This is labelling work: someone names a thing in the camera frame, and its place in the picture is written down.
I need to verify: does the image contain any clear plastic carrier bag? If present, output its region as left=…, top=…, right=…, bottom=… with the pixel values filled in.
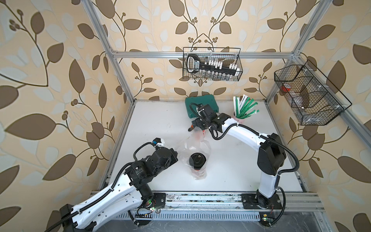
left=176, top=128, right=211, bottom=180

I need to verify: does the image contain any black wire basket wall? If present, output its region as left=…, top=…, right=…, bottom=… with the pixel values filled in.
left=274, top=60, right=352, bottom=126
left=182, top=47, right=243, bottom=82

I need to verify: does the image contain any green plastic tool case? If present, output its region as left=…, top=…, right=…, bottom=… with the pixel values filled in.
left=185, top=95, right=219, bottom=119

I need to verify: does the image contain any black wire basket right wall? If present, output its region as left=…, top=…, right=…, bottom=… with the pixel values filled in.
left=274, top=60, right=352, bottom=126

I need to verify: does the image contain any black socket set holder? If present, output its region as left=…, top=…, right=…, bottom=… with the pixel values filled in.
left=183, top=53, right=243, bottom=77

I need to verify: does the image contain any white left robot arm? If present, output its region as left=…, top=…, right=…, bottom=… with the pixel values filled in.
left=46, top=146, right=178, bottom=232

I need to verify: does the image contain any aluminium frame rail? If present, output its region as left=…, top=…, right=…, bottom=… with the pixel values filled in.
left=81, top=1, right=332, bottom=105

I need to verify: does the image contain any red milk tea cup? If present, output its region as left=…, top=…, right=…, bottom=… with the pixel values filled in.
left=194, top=130, right=206, bottom=141
left=188, top=153, right=207, bottom=180

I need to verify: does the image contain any bundle of wrapped straws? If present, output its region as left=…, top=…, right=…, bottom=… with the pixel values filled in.
left=233, top=95, right=259, bottom=119

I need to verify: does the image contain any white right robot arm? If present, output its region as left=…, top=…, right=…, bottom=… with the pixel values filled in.
left=189, top=103, right=300, bottom=209

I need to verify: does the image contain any pink metal straw bucket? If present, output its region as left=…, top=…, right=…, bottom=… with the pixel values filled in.
left=231, top=113, right=245, bottom=124

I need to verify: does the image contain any black wire basket back wall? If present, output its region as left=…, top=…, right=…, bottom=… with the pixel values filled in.
left=182, top=47, right=243, bottom=82

